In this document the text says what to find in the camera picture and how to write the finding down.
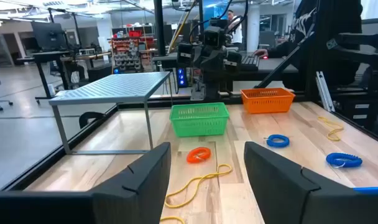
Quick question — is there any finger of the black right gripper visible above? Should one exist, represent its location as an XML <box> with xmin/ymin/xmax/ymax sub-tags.
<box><xmin>176</xmin><ymin>42</ymin><xmax>195</xmax><ymax>67</ymax></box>
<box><xmin>224</xmin><ymin>50</ymin><xmax>243</xmax><ymax>68</ymax></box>

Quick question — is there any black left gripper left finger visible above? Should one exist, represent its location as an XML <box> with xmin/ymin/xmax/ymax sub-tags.
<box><xmin>0</xmin><ymin>142</ymin><xmax>172</xmax><ymax>224</ymax></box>

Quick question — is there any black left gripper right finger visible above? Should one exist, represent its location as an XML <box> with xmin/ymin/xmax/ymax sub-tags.
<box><xmin>244</xmin><ymin>141</ymin><xmax>378</xmax><ymax>224</ymax></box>

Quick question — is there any green plastic basket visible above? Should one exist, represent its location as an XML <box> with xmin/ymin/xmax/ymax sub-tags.
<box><xmin>169</xmin><ymin>102</ymin><xmax>231</xmax><ymax>138</ymax></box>

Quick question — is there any yellow rubber band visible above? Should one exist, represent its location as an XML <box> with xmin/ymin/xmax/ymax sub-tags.
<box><xmin>317</xmin><ymin>116</ymin><xmax>345</xmax><ymax>142</ymax></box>
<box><xmin>159</xmin><ymin>215</ymin><xmax>185</xmax><ymax>224</ymax></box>
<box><xmin>164</xmin><ymin>163</ymin><xmax>234</xmax><ymax>210</ymax></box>

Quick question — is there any blue coil wristband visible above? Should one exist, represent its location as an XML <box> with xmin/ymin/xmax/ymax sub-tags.
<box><xmin>325</xmin><ymin>152</ymin><xmax>364</xmax><ymax>169</ymax></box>
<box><xmin>263</xmin><ymin>134</ymin><xmax>291</xmax><ymax>149</ymax></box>

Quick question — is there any orange coil wristband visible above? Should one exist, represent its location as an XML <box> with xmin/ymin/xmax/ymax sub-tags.
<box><xmin>186</xmin><ymin>146</ymin><xmax>213</xmax><ymax>164</ymax></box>

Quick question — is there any grey desk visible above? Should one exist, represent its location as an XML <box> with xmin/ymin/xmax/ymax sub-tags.
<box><xmin>152</xmin><ymin>51</ymin><xmax>299</xmax><ymax>75</ymax></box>

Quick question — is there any black monitor desk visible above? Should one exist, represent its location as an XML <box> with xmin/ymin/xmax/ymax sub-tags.
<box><xmin>17</xmin><ymin>49</ymin><xmax>72</xmax><ymax>100</ymax></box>

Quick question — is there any black keyboard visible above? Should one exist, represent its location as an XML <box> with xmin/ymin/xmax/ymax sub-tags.
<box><xmin>240</xmin><ymin>55</ymin><xmax>260</xmax><ymax>68</ymax></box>

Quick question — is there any computer tower with lights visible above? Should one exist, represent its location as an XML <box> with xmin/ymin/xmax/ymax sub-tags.
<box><xmin>176</xmin><ymin>67</ymin><xmax>189</xmax><ymax>88</ymax></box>

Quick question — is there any person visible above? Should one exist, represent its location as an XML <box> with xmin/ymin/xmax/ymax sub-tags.
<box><xmin>226</xmin><ymin>9</ymin><xmax>244</xmax><ymax>44</ymax></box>
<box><xmin>254</xmin><ymin>0</ymin><xmax>364</xmax><ymax>90</ymax></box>

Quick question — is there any white pillar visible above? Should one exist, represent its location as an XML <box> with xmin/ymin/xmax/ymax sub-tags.
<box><xmin>246</xmin><ymin>4</ymin><xmax>261</xmax><ymax>52</ymax></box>

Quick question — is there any parts rack with red bins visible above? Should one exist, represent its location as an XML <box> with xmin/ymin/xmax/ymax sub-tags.
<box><xmin>109</xmin><ymin>29</ymin><xmax>155</xmax><ymax>75</ymax></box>

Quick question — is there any orange plastic basket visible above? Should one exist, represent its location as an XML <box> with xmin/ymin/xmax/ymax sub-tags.
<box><xmin>240</xmin><ymin>87</ymin><xmax>297</xmax><ymax>114</ymax></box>

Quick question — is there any grey perforated metal shelf riser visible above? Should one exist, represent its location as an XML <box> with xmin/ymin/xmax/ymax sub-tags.
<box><xmin>48</xmin><ymin>71</ymin><xmax>173</xmax><ymax>156</ymax></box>

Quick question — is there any black curved chair part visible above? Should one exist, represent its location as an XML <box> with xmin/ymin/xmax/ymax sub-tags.
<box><xmin>78</xmin><ymin>111</ymin><xmax>106</xmax><ymax>129</ymax></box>

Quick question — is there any blue plastic basket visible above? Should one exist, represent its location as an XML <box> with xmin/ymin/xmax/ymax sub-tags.
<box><xmin>353</xmin><ymin>186</ymin><xmax>378</xmax><ymax>195</ymax></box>

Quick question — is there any silver aluminium bar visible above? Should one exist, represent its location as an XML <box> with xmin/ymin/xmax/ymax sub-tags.
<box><xmin>315</xmin><ymin>71</ymin><xmax>336</xmax><ymax>113</ymax></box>

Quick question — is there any black drawer cabinet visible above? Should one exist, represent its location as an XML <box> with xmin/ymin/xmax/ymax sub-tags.
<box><xmin>333</xmin><ymin>95</ymin><xmax>378</xmax><ymax>130</ymax></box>

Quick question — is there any black computer monitor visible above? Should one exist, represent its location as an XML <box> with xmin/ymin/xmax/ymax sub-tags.
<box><xmin>31</xmin><ymin>21</ymin><xmax>68</xmax><ymax>51</ymax></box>

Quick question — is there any yellow hose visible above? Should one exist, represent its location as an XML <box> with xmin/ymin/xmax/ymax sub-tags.
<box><xmin>167</xmin><ymin>1</ymin><xmax>196</xmax><ymax>54</ymax></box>

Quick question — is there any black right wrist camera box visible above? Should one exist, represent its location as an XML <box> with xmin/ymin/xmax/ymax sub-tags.
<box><xmin>203</xmin><ymin>26</ymin><xmax>223</xmax><ymax>48</ymax></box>

